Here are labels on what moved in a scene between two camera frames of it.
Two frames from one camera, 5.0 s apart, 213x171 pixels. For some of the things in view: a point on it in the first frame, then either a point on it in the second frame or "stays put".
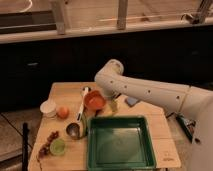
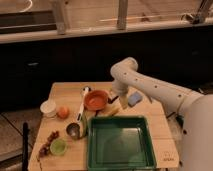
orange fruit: x=63 y=112 stays put
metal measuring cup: x=73 y=130 stays put
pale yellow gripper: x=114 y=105 to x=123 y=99
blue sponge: x=131 y=100 stays put
